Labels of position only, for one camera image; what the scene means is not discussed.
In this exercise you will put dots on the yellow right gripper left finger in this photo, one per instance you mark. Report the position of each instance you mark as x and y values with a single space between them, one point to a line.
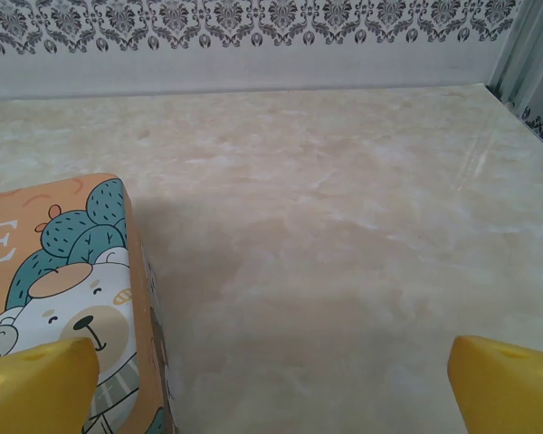
36 389

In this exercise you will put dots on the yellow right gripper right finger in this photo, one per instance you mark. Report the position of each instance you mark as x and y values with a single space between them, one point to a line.
507 393

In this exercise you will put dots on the orange bear print tin box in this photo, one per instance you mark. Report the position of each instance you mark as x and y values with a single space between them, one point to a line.
72 253

